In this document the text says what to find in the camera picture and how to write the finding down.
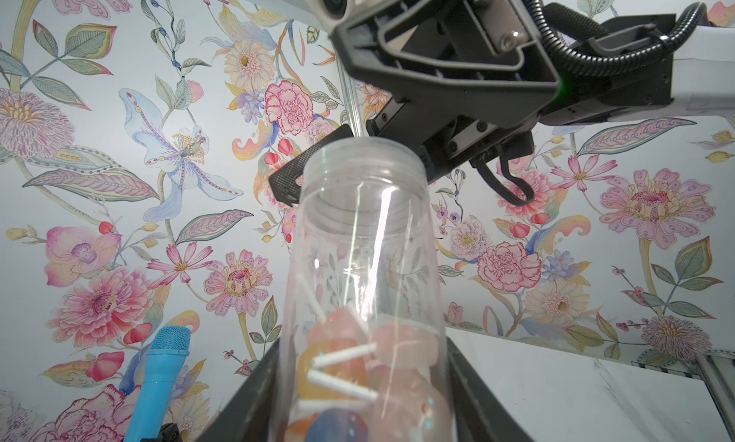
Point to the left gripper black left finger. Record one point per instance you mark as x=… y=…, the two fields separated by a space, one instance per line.
x=246 y=417

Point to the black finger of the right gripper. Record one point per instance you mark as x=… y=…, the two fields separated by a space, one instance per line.
x=284 y=181
x=481 y=59

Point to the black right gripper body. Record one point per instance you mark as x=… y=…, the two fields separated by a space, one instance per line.
x=621 y=68

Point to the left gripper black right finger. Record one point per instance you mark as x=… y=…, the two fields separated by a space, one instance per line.
x=479 y=413

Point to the small clear jar of candies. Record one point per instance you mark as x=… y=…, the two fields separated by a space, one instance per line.
x=363 y=351

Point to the blue microphone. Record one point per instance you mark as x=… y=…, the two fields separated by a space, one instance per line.
x=165 y=358

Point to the aluminium frame post right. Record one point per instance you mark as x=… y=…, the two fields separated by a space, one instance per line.
x=717 y=370

